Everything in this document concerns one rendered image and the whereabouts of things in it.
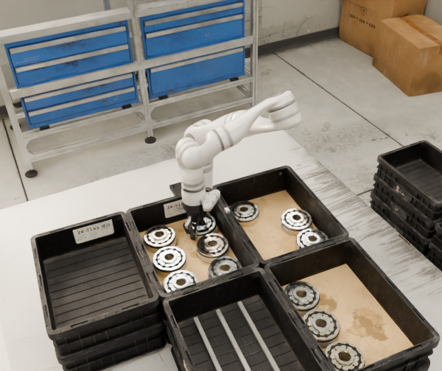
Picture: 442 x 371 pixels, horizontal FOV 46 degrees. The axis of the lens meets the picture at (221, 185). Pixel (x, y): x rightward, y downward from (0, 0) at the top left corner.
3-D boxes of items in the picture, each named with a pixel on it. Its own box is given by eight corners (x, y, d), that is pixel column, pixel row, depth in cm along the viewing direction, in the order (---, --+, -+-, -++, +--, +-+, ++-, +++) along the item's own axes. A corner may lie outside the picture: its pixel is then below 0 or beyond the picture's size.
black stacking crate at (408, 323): (261, 293, 156) (262, 266, 149) (346, 263, 164) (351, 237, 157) (333, 410, 127) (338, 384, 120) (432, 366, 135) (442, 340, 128)
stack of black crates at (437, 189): (362, 225, 274) (376, 155, 246) (407, 208, 283) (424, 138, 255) (415, 277, 245) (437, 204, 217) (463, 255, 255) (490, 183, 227)
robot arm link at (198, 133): (225, 117, 169) (244, 106, 175) (177, 131, 190) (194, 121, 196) (236, 143, 171) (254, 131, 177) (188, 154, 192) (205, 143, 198)
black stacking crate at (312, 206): (212, 212, 185) (211, 187, 178) (286, 190, 193) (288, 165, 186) (261, 292, 156) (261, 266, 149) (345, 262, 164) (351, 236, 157)
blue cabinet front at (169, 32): (149, 98, 352) (139, 16, 317) (244, 74, 376) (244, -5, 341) (151, 100, 350) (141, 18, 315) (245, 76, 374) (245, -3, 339)
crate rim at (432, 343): (261, 271, 150) (261, 265, 148) (351, 241, 158) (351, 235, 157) (337, 389, 121) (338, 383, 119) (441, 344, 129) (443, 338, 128)
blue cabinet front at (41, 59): (29, 129, 326) (3, 43, 291) (138, 101, 349) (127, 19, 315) (29, 131, 324) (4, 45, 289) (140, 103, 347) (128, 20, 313)
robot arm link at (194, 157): (183, 159, 145) (227, 138, 148) (172, 143, 152) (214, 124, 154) (189, 177, 150) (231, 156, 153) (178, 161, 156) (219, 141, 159)
